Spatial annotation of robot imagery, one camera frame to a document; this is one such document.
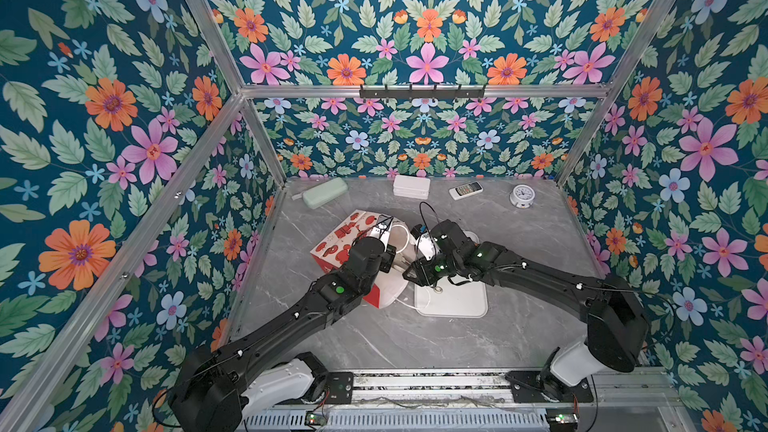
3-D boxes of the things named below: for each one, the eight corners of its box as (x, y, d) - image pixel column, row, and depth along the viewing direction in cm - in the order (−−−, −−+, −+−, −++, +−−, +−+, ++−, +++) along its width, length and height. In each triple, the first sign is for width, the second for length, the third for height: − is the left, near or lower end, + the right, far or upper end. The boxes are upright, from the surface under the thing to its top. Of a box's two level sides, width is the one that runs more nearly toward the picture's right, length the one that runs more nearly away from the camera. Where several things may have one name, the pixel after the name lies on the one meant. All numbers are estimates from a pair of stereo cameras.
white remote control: (454, 201, 116) (455, 197, 114) (449, 193, 119) (449, 189, 117) (482, 191, 119) (483, 187, 117) (476, 184, 122) (477, 180, 120)
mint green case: (311, 211, 112) (309, 206, 109) (302, 199, 115) (300, 194, 113) (350, 189, 119) (348, 185, 117) (339, 179, 122) (338, 174, 120)
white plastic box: (391, 196, 116) (391, 190, 113) (395, 180, 122) (395, 174, 119) (428, 200, 115) (428, 193, 112) (430, 184, 120) (430, 178, 117)
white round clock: (512, 208, 112) (515, 201, 109) (507, 191, 118) (510, 184, 115) (534, 208, 112) (538, 201, 109) (528, 191, 118) (532, 184, 115)
